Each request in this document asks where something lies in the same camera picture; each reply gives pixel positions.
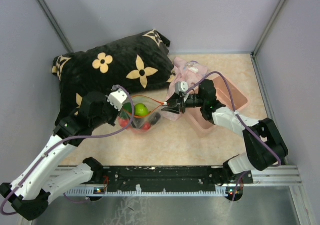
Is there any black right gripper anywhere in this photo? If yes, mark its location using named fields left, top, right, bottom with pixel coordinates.
left=162, top=91, right=206, bottom=114

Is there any clear zip bag orange zipper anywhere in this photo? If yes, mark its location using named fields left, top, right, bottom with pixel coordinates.
left=117, top=95, right=167, bottom=134

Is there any red apple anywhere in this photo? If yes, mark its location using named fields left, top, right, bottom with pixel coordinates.
left=118, top=118, right=130, bottom=128

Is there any dark green avocado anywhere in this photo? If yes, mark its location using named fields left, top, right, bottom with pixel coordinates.
left=123, top=102, right=132, bottom=114

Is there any green apple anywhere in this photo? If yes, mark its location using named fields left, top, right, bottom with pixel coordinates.
left=134, top=103, right=150, bottom=117

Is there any pink plastic bin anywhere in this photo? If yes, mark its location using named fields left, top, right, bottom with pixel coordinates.
left=183, top=74, right=249, bottom=138

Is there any dark brown fruit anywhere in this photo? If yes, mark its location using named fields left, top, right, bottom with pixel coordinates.
left=148, top=112, right=162, bottom=126

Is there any red yellow mango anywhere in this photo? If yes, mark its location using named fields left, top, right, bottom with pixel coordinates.
left=141, top=122, right=151, bottom=131

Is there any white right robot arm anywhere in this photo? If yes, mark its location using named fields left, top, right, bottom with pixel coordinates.
left=162, top=79, right=289, bottom=183

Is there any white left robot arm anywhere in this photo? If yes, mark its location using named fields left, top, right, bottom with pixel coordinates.
left=0, top=89, right=128, bottom=221

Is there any pink cloth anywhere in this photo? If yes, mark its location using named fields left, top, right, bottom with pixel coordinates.
left=162, top=56, right=209, bottom=122

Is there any black flower-pattern pillow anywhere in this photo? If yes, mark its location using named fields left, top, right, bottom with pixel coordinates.
left=51, top=29, right=175, bottom=124

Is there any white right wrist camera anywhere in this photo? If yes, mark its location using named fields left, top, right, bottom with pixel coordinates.
left=174, top=81, right=189, bottom=95

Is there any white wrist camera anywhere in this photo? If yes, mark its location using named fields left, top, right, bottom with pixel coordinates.
left=174, top=81, right=189, bottom=95
left=107, top=88, right=128, bottom=111

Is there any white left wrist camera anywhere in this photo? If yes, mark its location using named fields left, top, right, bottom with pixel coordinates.
left=107, top=88, right=128, bottom=111

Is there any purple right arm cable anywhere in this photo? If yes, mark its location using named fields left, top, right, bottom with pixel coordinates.
left=178, top=71, right=283, bottom=202

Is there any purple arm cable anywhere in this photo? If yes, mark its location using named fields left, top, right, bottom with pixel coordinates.
left=0, top=84, right=134, bottom=216
left=178, top=71, right=283, bottom=202

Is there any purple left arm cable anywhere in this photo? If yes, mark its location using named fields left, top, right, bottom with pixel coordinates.
left=0, top=84, right=134, bottom=216

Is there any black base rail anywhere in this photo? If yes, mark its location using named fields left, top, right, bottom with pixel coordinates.
left=82, top=166, right=241, bottom=193

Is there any aluminium frame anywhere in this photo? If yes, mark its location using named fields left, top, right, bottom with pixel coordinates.
left=17, top=0, right=311, bottom=225

